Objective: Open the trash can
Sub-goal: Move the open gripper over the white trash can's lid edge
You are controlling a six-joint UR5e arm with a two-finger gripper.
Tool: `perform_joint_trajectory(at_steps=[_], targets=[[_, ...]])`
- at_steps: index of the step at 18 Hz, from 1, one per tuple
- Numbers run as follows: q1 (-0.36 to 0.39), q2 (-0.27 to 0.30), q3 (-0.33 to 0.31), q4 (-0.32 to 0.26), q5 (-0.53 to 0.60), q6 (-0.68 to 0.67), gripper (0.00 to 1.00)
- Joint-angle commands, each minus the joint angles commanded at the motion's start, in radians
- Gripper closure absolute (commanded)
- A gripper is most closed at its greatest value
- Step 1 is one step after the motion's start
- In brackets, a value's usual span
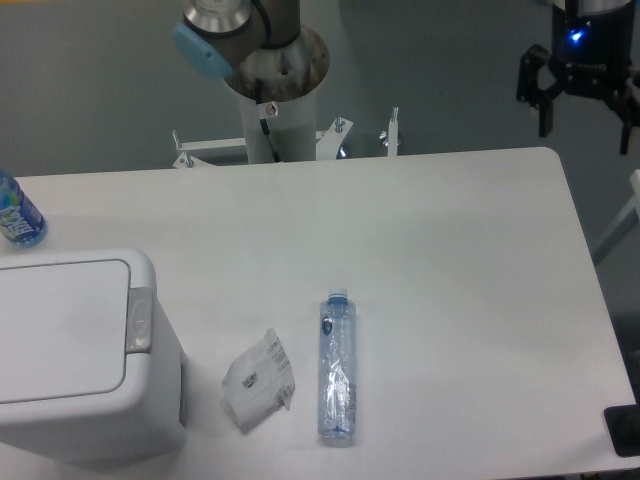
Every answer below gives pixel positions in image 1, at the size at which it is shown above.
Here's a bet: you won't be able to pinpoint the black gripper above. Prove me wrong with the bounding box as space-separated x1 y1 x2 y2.
516 44 639 155

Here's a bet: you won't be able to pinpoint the grey robot arm blue cap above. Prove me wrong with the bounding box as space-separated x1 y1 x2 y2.
172 1 639 163

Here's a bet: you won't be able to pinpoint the white plastic trash can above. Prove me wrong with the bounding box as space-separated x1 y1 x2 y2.
1 249 187 463

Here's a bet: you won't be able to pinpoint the white trash can lid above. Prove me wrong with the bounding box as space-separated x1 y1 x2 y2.
1 260 130 404

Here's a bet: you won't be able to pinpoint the black robot wrist blue light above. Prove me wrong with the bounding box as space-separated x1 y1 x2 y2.
551 1 635 65

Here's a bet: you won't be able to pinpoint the black clamp at table edge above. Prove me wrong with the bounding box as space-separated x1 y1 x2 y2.
604 404 639 458

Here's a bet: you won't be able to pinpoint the clear empty plastic bottle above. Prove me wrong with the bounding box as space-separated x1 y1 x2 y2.
317 288 357 448

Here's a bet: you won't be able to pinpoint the crumpled clear plastic bag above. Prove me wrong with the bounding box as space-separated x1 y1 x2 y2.
221 328 296 433

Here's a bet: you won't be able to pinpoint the grey lid push button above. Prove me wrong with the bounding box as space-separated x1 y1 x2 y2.
125 287 154 354

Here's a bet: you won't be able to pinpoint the blue labelled water bottle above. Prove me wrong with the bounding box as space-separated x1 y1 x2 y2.
1 171 48 247

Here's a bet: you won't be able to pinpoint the white frame at right edge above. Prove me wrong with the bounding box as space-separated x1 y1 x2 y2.
591 169 639 265

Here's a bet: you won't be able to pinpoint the white metal base frame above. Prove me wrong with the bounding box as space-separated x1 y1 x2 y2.
172 106 403 169

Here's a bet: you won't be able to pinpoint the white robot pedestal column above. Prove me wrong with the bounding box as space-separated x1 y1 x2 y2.
237 94 317 164

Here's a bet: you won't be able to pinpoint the black cable on pedestal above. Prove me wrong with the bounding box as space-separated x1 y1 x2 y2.
253 77 283 164

